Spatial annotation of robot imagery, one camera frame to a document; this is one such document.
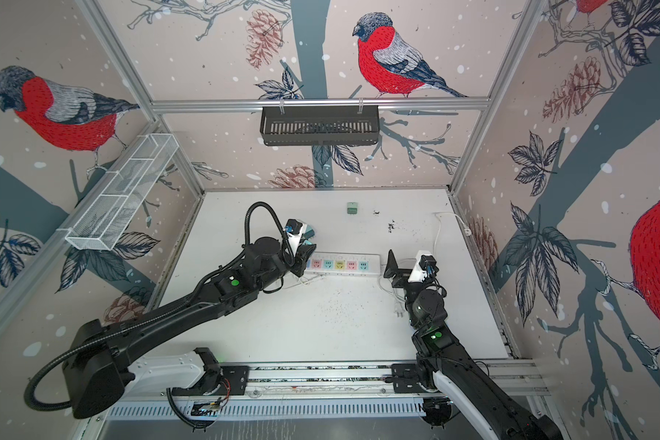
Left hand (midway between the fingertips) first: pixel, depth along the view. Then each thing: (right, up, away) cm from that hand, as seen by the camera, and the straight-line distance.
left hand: (311, 244), depth 74 cm
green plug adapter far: (+13, +11, +40) cm, 44 cm away
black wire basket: (+3, +43, +30) cm, 52 cm away
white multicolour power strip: (+9, -10, +21) cm, 25 cm away
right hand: (+26, -4, +3) cm, 27 cm away
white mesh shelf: (-56, +15, +4) cm, 58 cm away
